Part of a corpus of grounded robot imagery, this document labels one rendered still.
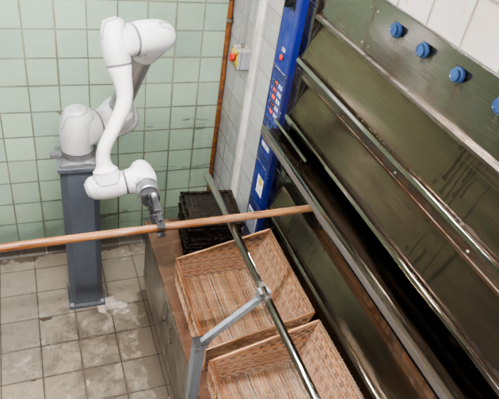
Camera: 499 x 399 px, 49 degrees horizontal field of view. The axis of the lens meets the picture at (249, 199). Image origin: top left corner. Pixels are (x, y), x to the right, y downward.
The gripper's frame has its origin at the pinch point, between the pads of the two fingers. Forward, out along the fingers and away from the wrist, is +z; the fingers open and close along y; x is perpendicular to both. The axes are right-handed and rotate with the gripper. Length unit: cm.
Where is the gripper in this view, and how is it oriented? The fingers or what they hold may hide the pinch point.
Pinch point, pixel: (160, 226)
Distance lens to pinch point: 210.1
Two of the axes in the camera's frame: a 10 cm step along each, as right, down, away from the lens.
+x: -9.3, 1.0, -3.5
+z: 3.4, 6.1, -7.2
